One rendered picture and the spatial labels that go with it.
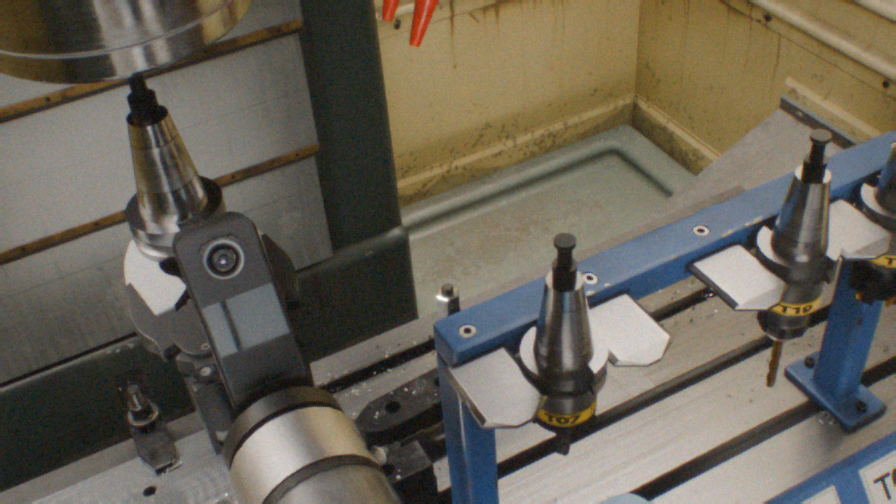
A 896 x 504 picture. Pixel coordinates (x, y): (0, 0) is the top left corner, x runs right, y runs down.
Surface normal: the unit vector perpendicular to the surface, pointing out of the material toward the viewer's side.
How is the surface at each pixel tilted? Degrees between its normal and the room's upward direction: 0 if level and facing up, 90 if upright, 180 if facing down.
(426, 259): 0
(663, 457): 0
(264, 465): 31
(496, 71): 90
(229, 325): 61
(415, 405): 0
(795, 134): 25
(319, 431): 19
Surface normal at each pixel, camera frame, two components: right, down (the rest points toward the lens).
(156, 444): 0.11, -0.49
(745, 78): -0.88, 0.35
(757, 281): -0.07, -0.76
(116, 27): 0.36, 0.58
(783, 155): -0.43, -0.55
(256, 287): 0.33, 0.13
